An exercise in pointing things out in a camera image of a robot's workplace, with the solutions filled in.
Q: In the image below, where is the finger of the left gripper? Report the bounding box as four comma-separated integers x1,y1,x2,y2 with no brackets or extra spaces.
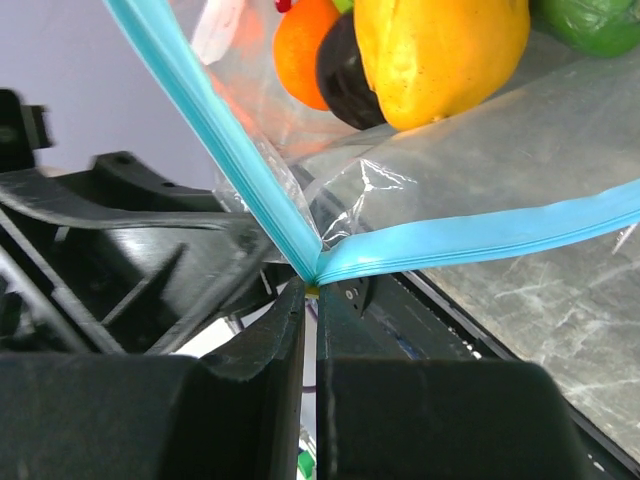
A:
1,154,295,355

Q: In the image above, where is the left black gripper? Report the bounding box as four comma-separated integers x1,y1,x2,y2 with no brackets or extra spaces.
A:
0,88,50,173

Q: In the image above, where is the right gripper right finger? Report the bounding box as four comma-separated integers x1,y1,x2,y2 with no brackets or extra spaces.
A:
316,286,589,479

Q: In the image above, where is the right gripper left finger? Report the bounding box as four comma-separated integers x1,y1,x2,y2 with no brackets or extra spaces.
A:
1,280,305,479

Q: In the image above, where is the red chili pepper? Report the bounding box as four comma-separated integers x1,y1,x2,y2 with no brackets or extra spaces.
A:
274,0,294,14

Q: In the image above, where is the orange tangerine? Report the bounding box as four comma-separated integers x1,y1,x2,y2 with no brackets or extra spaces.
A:
272,0,340,111

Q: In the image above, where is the dark purple mangosteen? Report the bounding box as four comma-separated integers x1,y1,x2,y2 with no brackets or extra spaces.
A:
316,10,386,130

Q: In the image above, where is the clear blue-zipper zip bag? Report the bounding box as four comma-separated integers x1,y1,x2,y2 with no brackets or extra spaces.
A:
107,1,639,285

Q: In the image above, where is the yellow orange persimmon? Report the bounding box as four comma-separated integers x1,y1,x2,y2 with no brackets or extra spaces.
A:
353,0,531,131

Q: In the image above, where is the green lime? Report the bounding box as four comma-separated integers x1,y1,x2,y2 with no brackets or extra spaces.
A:
529,0,639,58

